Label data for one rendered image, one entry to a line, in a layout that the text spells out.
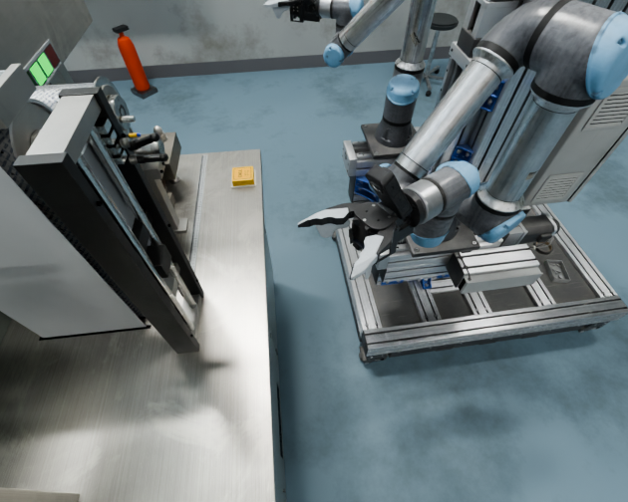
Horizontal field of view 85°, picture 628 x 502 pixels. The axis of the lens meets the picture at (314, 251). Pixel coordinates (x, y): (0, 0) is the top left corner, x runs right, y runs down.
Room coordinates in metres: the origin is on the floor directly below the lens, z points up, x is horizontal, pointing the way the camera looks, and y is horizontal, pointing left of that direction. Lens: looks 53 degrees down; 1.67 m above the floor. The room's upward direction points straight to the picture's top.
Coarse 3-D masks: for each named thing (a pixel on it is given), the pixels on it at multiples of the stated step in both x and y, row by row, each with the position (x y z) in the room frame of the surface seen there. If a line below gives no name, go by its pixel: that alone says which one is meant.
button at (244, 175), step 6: (234, 168) 0.91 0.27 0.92; (240, 168) 0.91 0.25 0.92; (246, 168) 0.91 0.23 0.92; (252, 168) 0.91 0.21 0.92; (234, 174) 0.88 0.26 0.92; (240, 174) 0.88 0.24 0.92; (246, 174) 0.88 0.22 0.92; (252, 174) 0.88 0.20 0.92; (234, 180) 0.85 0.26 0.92; (240, 180) 0.85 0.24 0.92; (246, 180) 0.86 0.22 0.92; (252, 180) 0.86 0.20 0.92
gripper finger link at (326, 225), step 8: (344, 208) 0.42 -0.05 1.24; (312, 216) 0.41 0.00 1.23; (320, 216) 0.41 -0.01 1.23; (328, 216) 0.40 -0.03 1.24; (336, 216) 0.40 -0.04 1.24; (344, 216) 0.40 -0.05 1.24; (304, 224) 0.40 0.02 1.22; (312, 224) 0.40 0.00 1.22; (320, 224) 0.40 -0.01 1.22; (328, 224) 0.41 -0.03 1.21; (336, 224) 0.40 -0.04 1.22; (344, 224) 0.41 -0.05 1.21; (320, 232) 0.41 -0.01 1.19; (328, 232) 0.41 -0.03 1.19
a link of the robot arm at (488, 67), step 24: (552, 0) 0.71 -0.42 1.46; (504, 24) 0.72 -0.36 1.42; (528, 24) 0.69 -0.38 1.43; (480, 48) 0.72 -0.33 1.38; (504, 48) 0.69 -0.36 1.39; (480, 72) 0.69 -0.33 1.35; (504, 72) 0.68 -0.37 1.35; (456, 96) 0.67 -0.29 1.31; (480, 96) 0.66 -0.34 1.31; (432, 120) 0.66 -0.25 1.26; (456, 120) 0.64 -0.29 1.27; (408, 144) 0.65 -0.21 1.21; (432, 144) 0.62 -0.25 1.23; (408, 168) 0.60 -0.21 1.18
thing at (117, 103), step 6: (108, 96) 0.71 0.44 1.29; (114, 96) 0.71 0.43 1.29; (120, 96) 0.73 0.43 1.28; (114, 102) 0.69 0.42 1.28; (120, 102) 0.72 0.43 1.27; (114, 108) 0.68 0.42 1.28; (120, 108) 0.71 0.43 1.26; (126, 108) 0.73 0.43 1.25; (120, 114) 0.69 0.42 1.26; (126, 114) 0.72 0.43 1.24; (120, 120) 0.68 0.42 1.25; (126, 126) 0.69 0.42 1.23
